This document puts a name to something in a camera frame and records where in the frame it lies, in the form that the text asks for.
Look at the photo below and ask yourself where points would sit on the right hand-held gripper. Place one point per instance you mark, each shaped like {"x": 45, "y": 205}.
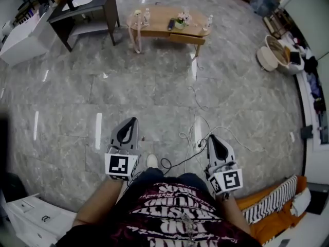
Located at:
{"x": 230, "y": 180}

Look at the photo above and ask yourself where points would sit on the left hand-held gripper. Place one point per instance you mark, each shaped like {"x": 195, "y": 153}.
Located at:
{"x": 123, "y": 148}

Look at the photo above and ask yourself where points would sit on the wooden coffee table drawer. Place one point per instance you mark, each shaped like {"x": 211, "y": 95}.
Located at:
{"x": 186, "y": 38}

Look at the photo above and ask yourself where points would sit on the person's left forearm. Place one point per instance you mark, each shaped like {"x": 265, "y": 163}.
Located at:
{"x": 100, "y": 202}

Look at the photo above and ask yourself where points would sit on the person's right forearm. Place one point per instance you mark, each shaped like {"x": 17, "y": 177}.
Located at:
{"x": 236, "y": 212}

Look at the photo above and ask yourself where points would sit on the wooden coffee table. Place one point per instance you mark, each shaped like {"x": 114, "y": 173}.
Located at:
{"x": 159, "y": 17}

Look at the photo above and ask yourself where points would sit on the white shoe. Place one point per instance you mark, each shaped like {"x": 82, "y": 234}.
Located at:
{"x": 152, "y": 161}

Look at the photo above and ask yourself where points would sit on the dark blue trousers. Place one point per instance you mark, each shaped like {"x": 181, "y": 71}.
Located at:
{"x": 154, "y": 175}

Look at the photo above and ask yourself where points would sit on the black white striped pillow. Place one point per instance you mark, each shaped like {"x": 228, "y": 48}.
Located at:
{"x": 270, "y": 202}

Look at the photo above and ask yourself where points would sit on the dark printed shirt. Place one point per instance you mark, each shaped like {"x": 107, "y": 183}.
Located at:
{"x": 164, "y": 215}

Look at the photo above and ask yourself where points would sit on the pink hanging cloth strip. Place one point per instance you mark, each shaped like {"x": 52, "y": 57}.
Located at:
{"x": 136, "y": 38}

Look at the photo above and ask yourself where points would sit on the white box with drawers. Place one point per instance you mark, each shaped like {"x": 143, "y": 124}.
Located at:
{"x": 33, "y": 217}

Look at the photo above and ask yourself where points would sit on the black remote control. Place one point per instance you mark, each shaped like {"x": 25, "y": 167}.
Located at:
{"x": 170, "y": 24}

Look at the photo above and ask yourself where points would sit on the clear plastic bottle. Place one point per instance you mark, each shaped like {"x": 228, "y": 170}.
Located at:
{"x": 209, "y": 21}
{"x": 146, "y": 15}

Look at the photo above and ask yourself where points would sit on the white flower ornament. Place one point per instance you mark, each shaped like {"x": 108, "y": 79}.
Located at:
{"x": 137, "y": 12}

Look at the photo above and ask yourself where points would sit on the pile of clothes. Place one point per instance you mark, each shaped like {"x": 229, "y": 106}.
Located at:
{"x": 312, "y": 71}

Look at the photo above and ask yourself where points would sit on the black tablet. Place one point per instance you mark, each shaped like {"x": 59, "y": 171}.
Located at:
{"x": 295, "y": 57}

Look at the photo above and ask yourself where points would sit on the pink flowers in pot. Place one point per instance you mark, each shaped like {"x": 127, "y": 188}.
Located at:
{"x": 182, "y": 19}

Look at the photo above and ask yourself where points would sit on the white cabinet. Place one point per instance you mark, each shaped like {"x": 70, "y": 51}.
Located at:
{"x": 23, "y": 40}

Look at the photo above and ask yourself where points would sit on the wooden rack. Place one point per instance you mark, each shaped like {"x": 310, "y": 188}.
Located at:
{"x": 278, "y": 23}

